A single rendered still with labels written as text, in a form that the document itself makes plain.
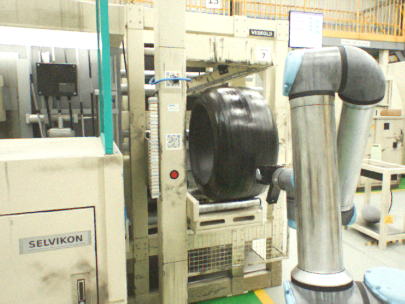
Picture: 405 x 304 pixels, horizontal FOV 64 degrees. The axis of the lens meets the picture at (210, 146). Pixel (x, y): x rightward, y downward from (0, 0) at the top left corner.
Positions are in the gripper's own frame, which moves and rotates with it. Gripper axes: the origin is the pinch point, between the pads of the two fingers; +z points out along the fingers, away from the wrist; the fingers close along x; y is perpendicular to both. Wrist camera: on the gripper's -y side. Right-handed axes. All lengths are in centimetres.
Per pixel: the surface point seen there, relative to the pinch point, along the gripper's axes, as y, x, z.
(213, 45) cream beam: 73, 5, 37
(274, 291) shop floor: -95, -54, 84
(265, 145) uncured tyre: 15.9, -2.5, -3.9
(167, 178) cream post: 1.7, 38.2, 19.5
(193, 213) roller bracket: -14.4, 28.6, 10.5
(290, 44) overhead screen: 170, -222, 297
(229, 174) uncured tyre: 3.6, 13.8, 0.2
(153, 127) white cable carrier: 26, 44, 17
